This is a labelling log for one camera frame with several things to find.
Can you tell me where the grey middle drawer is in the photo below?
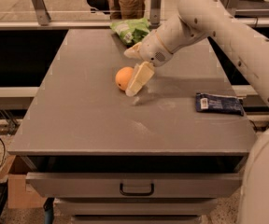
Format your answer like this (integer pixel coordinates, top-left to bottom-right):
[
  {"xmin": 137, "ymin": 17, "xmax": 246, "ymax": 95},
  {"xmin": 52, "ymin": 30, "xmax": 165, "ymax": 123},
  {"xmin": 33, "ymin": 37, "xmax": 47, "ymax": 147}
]
[{"xmin": 55, "ymin": 198, "xmax": 217, "ymax": 216}]

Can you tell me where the cardboard box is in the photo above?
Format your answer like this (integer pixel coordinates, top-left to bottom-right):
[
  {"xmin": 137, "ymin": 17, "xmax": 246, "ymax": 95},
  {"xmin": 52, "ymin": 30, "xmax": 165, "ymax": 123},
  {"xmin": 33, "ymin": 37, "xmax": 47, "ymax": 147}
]
[{"xmin": 0, "ymin": 155, "xmax": 46, "ymax": 209}]

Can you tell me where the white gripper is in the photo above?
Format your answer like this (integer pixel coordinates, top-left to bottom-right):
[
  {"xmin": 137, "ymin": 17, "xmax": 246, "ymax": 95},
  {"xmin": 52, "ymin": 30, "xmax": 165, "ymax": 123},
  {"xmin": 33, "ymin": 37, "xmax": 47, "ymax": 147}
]
[{"xmin": 124, "ymin": 29, "xmax": 173, "ymax": 97}]

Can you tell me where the blue rxbar blueberry wrapper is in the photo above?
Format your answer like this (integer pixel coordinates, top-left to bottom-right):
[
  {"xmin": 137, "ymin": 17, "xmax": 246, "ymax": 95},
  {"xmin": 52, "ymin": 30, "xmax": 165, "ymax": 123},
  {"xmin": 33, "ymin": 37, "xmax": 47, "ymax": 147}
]
[{"xmin": 195, "ymin": 93, "xmax": 244, "ymax": 116}]

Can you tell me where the person in background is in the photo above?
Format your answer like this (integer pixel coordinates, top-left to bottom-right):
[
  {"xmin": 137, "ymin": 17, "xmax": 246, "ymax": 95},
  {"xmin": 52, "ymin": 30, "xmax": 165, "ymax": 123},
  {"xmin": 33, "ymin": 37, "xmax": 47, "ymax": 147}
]
[{"xmin": 107, "ymin": 0, "xmax": 146, "ymax": 20}]

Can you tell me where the black drawer handle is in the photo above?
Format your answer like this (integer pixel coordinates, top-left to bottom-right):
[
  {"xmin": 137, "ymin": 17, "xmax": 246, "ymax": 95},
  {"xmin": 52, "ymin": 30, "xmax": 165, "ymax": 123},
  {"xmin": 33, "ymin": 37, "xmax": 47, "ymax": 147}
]
[{"xmin": 120, "ymin": 183, "xmax": 155, "ymax": 197}]

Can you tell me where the grey drawer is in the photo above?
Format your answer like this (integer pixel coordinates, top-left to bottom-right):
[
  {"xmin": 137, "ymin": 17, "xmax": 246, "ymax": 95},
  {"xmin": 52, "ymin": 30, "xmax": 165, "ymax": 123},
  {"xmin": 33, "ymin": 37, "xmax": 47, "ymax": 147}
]
[
  {"xmin": 55, "ymin": 198, "xmax": 217, "ymax": 216},
  {"xmin": 26, "ymin": 172, "xmax": 241, "ymax": 198}
]

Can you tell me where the metal railing frame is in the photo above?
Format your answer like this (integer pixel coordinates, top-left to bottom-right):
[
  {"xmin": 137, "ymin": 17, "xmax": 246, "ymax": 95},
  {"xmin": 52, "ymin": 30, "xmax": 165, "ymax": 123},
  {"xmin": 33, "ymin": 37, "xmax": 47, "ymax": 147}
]
[{"xmin": 0, "ymin": 0, "xmax": 269, "ymax": 30}]

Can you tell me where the orange fruit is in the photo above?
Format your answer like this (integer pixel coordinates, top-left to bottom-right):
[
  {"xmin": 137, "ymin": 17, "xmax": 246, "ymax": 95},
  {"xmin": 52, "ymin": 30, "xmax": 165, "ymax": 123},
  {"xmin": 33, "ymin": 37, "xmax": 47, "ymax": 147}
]
[{"xmin": 115, "ymin": 67, "xmax": 134, "ymax": 91}]

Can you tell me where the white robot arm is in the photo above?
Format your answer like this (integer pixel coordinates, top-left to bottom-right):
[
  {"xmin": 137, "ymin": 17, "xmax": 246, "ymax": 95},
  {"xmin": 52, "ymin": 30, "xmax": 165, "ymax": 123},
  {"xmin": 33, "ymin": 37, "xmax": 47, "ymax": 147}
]
[{"xmin": 125, "ymin": 0, "xmax": 269, "ymax": 224}]

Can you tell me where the grey top drawer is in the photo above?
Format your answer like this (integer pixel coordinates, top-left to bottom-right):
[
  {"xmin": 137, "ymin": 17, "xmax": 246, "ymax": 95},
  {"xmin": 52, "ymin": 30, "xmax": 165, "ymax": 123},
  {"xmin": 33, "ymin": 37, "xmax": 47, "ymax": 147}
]
[{"xmin": 26, "ymin": 172, "xmax": 241, "ymax": 198}]

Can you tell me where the green chip bag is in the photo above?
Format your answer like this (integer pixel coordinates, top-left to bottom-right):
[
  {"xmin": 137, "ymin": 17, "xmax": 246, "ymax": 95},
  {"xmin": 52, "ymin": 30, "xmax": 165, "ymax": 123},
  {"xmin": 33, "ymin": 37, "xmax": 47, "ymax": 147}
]
[{"xmin": 110, "ymin": 18, "xmax": 149, "ymax": 46}]

